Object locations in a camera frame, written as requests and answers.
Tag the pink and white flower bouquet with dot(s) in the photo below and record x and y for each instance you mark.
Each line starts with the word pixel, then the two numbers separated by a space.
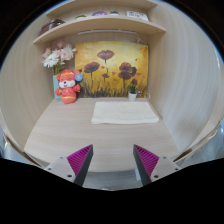
pixel 53 59

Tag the red plush mouse toy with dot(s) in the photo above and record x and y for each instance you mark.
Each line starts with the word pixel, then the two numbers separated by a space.
pixel 68 88

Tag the wooden shelf board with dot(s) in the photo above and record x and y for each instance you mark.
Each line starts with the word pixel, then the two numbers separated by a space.
pixel 100 26

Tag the poppy flower painting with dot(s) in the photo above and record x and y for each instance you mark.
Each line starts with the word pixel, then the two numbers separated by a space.
pixel 113 73

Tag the brown leather case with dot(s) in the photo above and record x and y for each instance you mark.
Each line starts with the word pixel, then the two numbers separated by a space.
pixel 51 26

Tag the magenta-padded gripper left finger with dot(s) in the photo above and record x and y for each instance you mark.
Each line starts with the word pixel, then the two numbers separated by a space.
pixel 61 168

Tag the white printed card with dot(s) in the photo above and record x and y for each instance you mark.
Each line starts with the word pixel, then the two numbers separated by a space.
pixel 137 15

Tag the cream white towel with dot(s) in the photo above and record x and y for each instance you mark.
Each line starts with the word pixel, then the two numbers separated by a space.
pixel 123 112

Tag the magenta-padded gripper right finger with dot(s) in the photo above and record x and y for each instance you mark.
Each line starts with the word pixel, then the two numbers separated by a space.
pixel 163 167

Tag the light blue vase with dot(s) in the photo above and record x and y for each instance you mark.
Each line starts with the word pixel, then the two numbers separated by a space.
pixel 55 85

